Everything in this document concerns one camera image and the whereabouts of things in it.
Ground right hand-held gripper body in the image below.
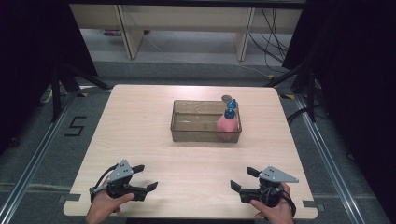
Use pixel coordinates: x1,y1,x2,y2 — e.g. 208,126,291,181
239,165,300,208

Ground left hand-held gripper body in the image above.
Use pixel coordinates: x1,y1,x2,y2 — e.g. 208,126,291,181
89,159,148,203

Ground pink bottle with blue cap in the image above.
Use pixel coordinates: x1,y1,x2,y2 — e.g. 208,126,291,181
216,98,240,143

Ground clear brown plastic container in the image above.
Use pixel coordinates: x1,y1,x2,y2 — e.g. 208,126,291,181
170,99,243,144

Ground person's right hand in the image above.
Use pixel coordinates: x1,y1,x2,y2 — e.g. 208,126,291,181
249,182,295,224

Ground person's left hand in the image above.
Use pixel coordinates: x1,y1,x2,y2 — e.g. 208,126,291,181
85,174,136,224

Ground grey tape strip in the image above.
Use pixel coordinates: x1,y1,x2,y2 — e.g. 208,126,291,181
302,200,325,213
58,192,82,203

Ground black metal stand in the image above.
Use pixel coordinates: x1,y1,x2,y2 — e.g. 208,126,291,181
263,60,318,123
50,61,112,123

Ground dark curtain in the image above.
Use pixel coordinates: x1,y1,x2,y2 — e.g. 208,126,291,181
0,0,99,157
281,0,396,223

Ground beige wooden desk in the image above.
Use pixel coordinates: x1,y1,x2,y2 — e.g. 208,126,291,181
68,3,304,62

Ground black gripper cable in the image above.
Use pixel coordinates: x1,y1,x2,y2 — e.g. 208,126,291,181
89,162,120,203
279,185,298,218

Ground metal floor rail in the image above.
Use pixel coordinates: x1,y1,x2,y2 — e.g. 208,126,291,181
294,93,366,224
0,92,78,224

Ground black floor cable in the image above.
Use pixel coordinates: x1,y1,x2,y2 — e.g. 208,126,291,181
286,106,313,126

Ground thin white cable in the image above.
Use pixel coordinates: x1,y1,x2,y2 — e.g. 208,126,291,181
232,61,271,78

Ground bundle of black cables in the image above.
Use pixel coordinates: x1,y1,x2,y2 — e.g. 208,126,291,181
248,7,290,65

